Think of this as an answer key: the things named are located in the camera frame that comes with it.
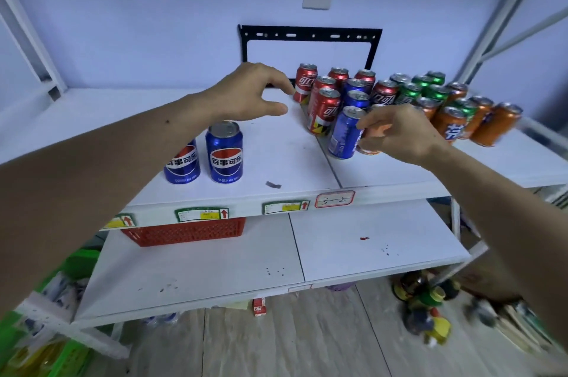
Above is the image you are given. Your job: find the person's right hand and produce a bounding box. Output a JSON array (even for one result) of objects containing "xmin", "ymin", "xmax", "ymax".
[{"xmin": 356, "ymin": 104, "xmax": 446, "ymax": 167}]

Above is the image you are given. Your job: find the person's left hand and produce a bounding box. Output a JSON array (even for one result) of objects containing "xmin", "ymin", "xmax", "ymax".
[{"xmin": 200, "ymin": 63, "xmax": 296, "ymax": 122}]

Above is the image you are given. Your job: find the orange soda can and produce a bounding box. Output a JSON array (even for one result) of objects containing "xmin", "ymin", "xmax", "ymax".
[{"xmin": 356, "ymin": 103, "xmax": 389, "ymax": 156}]

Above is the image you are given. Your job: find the person's right forearm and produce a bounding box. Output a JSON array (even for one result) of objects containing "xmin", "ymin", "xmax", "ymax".
[{"xmin": 422, "ymin": 142, "xmax": 568, "ymax": 348}]

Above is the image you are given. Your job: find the person's left forearm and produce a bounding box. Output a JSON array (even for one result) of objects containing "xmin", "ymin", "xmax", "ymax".
[{"xmin": 0, "ymin": 89, "xmax": 208, "ymax": 321}]

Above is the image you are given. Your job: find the blue soda can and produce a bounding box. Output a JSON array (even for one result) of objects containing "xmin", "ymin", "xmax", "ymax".
[
  {"xmin": 327, "ymin": 106, "xmax": 367, "ymax": 160},
  {"xmin": 341, "ymin": 90, "xmax": 372, "ymax": 111},
  {"xmin": 343, "ymin": 78, "xmax": 372, "ymax": 94},
  {"xmin": 163, "ymin": 139, "xmax": 201, "ymax": 185},
  {"xmin": 205, "ymin": 121, "xmax": 244, "ymax": 184}
]

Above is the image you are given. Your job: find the cluster of red cans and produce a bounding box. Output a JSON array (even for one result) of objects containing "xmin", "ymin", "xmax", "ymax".
[{"xmin": 293, "ymin": 63, "xmax": 399, "ymax": 137}]

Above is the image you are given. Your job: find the cluster of green cans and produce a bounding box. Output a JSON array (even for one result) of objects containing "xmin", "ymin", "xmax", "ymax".
[{"xmin": 389, "ymin": 71, "xmax": 479, "ymax": 121}]

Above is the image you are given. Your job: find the white metal shelf rack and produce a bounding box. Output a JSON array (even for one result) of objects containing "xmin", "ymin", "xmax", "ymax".
[{"xmin": 0, "ymin": 0, "xmax": 568, "ymax": 360}]

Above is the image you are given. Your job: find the red bordered handwritten label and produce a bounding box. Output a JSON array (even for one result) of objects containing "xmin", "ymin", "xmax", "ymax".
[{"xmin": 314, "ymin": 190, "xmax": 356, "ymax": 208}]

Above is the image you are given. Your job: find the green bordered shelf label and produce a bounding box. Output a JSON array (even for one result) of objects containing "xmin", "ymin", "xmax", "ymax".
[
  {"xmin": 101, "ymin": 213, "xmax": 136, "ymax": 231},
  {"xmin": 174, "ymin": 207, "xmax": 230, "ymax": 223},
  {"xmin": 262, "ymin": 200, "xmax": 311, "ymax": 216}
]

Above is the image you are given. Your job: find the cluster of orange cans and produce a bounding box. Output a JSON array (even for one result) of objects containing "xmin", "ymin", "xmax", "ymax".
[{"xmin": 414, "ymin": 82, "xmax": 524, "ymax": 148}]

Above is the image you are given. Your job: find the red plastic basket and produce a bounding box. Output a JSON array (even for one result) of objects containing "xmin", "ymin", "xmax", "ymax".
[{"xmin": 120, "ymin": 216, "xmax": 247, "ymax": 248}]

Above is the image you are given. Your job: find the pile of colourful toys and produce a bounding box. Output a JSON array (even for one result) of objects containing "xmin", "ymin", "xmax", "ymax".
[{"xmin": 391, "ymin": 269, "xmax": 463, "ymax": 347}]

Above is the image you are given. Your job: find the brown cardboard box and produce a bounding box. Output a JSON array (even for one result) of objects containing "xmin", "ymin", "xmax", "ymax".
[{"xmin": 455, "ymin": 252, "xmax": 525, "ymax": 303}]

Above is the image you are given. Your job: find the green plastic crate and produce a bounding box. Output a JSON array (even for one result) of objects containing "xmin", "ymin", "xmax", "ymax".
[{"xmin": 0, "ymin": 247, "xmax": 105, "ymax": 377}]

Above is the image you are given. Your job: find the white blue printed bag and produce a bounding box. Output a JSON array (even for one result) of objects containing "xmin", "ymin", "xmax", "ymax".
[{"xmin": 38, "ymin": 271, "xmax": 91, "ymax": 317}]

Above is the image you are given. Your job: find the black wall mount bracket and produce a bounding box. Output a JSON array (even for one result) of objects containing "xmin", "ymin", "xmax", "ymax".
[{"xmin": 238, "ymin": 25, "xmax": 383, "ymax": 88}]

